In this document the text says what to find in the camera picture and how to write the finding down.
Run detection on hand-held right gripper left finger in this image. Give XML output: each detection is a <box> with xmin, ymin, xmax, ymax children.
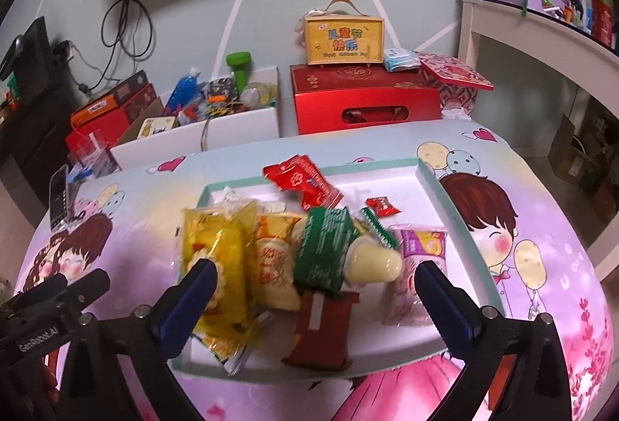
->
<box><xmin>58</xmin><ymin>258</ymin><xmax>218</xmax><ymax>421</ymax></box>

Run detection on printed cartoon blanket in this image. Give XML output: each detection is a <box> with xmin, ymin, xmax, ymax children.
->
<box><xmin>10</xmin><ymin>119</ymin><xmax>615</xmax><ymax>421</ymax></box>

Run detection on black power cables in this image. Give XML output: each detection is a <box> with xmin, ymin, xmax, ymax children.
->
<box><xmin>51</xmin><ymin>0</ymin><xmax>156</xmax><ymax>95</ymax></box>

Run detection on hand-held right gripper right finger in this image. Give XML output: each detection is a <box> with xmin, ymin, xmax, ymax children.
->
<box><xmin>414</xmin><ymin>261</ymin><xmax>574</xmax><ymax>421</ymax></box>

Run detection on red patterned box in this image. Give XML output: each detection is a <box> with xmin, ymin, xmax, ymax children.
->
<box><xmin>417</xmin><ymin>53</ymin><xmax>495</xmax><ymax>118</ymax></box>

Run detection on white shelf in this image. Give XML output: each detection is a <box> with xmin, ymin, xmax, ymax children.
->
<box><xmin>457</xmin><ymin>0</ymin><xmax>619</xmax><ymax>267</ymax></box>

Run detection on orange printed cake packet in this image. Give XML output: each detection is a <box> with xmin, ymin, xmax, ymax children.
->
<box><xmin>251</xmin><ymin>211</ymin><xmax>310</xmax><ymax>313</ymax></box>

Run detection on yellow gift box with handle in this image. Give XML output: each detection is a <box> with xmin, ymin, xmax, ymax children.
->
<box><xmin>294</xmin><ymin>0</ymin><xmax>386</xmax><ymax>68</ymax></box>

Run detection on bright red snack packet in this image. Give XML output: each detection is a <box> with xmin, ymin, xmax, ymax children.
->
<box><xmin>262</xmin><ymin>154</ymin><xmax>345</xmax><ymax>211</ymax></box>

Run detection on black cabinet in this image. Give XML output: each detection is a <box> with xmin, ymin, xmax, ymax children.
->
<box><xmin>0</xmin><ymin>78</ymin><xmax>88</xmax><ymax>209</ymax></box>

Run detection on dark red snack packet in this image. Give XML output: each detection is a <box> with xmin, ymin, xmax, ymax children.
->
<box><xmin>282</xmin><ymin>290</ymin><xmax>356</xmax><ymax>371</ymax></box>

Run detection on yellow snack packet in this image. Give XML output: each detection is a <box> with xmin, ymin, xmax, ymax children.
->
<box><xmin>179</xmin><ymin>199</ymin><xmax>264</xmax><ymax>378</ymax></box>

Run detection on green dumbbell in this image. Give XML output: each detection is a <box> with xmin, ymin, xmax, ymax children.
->
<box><xmin>226</xmin><ymin>53</ymin><xmax>253</xmax><ymax>95</ymax></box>

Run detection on smartphone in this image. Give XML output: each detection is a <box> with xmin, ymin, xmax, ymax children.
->
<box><xmin>48</xmin><ymin>164</ymin><xmax>73</xmax><ymax>231</ymax></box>

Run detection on pale yellow jelly cup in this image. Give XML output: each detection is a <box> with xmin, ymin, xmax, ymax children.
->
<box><xmin>345</xmin><ymin>240</ymin><xmax>403</xmax><ymax>286</ymax></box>

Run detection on orange flat box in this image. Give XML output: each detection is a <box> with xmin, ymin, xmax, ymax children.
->
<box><xmin>70</xmin><ymin>70</ymin><xmax>148</xmax><ymax>129</ymax></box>

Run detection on black monitor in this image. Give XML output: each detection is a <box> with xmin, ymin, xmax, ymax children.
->
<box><xmin>0</xmin><ymin>17</ymin><xmax>51</xmax><ymax>84</ymax></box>

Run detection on brown cardboard box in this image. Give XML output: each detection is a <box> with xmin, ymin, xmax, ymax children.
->
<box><xmin>546</xmin><ymin>112</ymin><xmax>603</xmax><ymax>194</ymax></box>

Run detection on clear plastic cups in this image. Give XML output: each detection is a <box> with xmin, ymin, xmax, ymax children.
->
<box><xmin>242</xmin><ymin>82</ymin><xmax>277</xmax><ymax>109</ymax></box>

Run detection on red flat box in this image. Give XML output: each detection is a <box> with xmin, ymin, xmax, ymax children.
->
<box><xmin>65</xmin><ymin>83</ymin><xmax>158</xmax><ymax>151</ymax></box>

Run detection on red gift box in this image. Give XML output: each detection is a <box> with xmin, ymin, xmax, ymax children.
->
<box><xmin>290</xmin><ymin>62</ymin><xmax>443</xmax><ymax>136</ymax></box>

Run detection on shallow teal cardboard box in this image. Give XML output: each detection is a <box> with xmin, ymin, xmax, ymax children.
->
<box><xmin>174</xmin><ymin>157</ymin><xmax>506</xmax><ymax>376</ymax></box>

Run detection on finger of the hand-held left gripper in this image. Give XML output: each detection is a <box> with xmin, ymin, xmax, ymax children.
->
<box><xmin>7</xmin><ymin>273</ymin><xmax>68</xmax><ymax>308</ymax></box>
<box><xmin>29</xmin><ymin>267</ymin><xmax>112</xmax><ymax>320</ymax></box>

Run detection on dark colourful toy bag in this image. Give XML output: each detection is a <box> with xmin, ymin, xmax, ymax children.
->
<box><xmin>203</xmin><ymin>77</ymin><xmax>243</xmax><ymax>115</ymax></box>

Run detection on white cardboard box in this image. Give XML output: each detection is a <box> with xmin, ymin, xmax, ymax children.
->
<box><xmin>110</xmin><ymin>66</ymin><xmax>281</xmax><ymax>170</ymax></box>

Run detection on green biscuit packet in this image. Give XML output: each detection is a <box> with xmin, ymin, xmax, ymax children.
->
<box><xmin>292</xmin><ymin>206</ymin><xmax>359</xmax><ymax>296</ymax></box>

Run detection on wet wipes pack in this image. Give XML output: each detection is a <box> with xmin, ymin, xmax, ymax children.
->
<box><xmin>383</xmin><ymin>48</ymin><xmax>421</xmax><ymax>73</ymax></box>

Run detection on small card box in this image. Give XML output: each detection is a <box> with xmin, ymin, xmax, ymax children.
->
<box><xmin>135</xmin><ymin>116</ymin><xmax>175</xmax><ymax>139</ymax></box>

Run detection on clear acrylic box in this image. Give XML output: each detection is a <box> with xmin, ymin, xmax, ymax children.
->
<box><xmin>67</xmin><ymin>131</ymin><xmax>121</xmax><ymax>182</ymax></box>

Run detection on small red candy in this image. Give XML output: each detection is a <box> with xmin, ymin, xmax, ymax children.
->
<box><xmin>365</xmin><ymin>195</ymin><xmax>403</xmax><ymax>219</ymax></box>

